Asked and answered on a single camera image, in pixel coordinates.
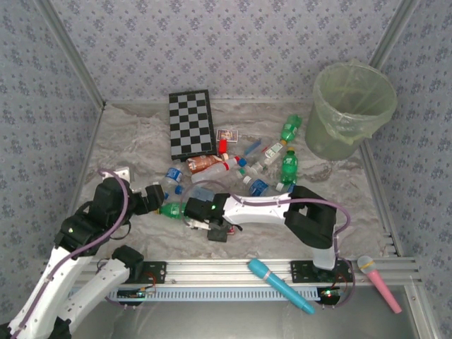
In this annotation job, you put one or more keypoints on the green soda bottle yellow cap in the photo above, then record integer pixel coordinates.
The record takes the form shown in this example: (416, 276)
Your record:
(173, 209)
(290, 166)
(290, 129)

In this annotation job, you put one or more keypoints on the clear bottle light blue label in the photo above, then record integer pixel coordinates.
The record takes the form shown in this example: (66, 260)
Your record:
(203, 193)

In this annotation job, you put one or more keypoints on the clear bottle blue label white cap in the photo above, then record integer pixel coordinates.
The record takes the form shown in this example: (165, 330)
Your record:
(259, 187)

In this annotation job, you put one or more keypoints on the clear bottle green cap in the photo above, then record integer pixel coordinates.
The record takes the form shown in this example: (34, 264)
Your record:
(242, 172)

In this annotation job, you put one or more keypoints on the bottle with white green label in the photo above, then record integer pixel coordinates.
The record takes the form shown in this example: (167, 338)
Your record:
(273, 152)

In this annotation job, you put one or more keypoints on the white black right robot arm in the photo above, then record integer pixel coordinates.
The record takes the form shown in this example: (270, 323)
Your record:
(257, 210)

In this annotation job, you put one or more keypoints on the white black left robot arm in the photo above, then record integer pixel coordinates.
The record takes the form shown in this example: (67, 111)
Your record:
(46, 282)

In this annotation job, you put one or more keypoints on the bin with green liner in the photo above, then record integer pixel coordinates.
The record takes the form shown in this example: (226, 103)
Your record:
(318, 134)

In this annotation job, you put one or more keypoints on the red plastic block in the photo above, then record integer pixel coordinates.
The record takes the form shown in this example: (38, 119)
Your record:
(222, 146)

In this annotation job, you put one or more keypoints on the blue toy microphone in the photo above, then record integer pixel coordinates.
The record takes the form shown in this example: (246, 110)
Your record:
(275, 282)

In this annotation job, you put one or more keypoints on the purple playing card box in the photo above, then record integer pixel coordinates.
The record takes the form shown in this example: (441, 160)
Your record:
(227, 135)

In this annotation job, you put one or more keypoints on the left circuit board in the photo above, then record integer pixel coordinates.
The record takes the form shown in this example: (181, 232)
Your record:
(136, 294)

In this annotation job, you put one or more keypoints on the circuit board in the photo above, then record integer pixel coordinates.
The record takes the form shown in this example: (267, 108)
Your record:
(328, 294)
(136, 294)

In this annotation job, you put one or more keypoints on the black grey chessboard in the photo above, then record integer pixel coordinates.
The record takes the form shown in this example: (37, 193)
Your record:
(190, 123)

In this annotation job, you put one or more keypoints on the right circuit board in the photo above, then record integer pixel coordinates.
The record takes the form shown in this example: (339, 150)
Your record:
(328, 294)

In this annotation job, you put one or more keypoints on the pink toy microphone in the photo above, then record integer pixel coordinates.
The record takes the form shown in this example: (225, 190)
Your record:
(379, 286)

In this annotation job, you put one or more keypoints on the aluminium front rail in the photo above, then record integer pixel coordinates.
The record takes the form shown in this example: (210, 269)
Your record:
(219, 270)

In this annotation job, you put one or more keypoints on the aluminium side rail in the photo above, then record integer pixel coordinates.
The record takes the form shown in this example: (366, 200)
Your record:
(381, 205)

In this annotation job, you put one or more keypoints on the aluminium corner post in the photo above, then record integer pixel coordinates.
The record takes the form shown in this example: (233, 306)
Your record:
(392, 31)
(72, 49)

